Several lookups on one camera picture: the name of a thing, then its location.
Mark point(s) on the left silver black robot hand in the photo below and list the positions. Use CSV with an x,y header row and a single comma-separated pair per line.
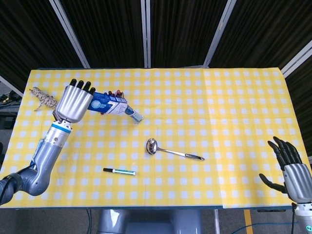
x,y
72,104

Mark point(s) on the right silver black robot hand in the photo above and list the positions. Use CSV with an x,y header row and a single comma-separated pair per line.
x,y
298,180

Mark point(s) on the blue white carton box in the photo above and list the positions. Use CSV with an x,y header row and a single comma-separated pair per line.
x,y
104,104

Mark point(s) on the blue white toothpaste tube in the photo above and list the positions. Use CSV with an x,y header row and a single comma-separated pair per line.
x,y
135,115

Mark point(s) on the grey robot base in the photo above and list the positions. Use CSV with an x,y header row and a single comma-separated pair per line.
x,y
151,221

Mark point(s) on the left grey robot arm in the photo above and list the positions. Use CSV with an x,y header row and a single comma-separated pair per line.
x,y
46,156

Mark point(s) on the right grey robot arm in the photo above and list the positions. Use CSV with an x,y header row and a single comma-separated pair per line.
x,y
304,219

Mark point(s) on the beige twine bundle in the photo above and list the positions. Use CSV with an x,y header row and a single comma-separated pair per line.
x,y
46,100

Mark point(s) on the green white marker pen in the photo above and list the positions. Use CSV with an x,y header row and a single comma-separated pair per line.
x,y
122,171

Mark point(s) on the yellow white checkered tablecloth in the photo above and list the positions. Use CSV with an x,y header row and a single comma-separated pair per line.
x,y
243,109
158,109

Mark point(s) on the stainless steel ladle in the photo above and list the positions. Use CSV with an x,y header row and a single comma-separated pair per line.
x,y
151,146

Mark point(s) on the metal table leg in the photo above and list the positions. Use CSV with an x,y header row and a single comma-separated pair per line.
x,y
217,220

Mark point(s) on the white partition frame post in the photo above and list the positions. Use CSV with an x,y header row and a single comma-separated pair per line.
x,y
146,34
70,34
11,85
297,58
219,34

